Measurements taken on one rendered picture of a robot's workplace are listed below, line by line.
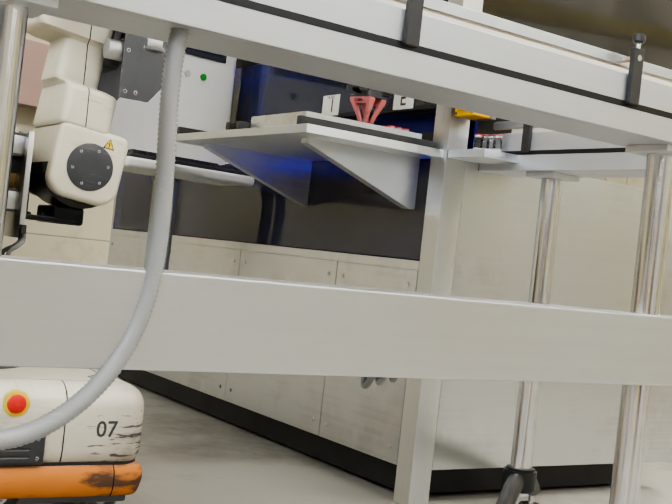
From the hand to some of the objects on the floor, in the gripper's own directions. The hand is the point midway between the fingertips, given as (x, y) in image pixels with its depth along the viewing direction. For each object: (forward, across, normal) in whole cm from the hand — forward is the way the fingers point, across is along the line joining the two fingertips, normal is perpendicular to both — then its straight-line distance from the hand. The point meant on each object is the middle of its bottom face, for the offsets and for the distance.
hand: (365, 125), depth 255 cm
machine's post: (+92, -14, +15) cm, 95 cm away
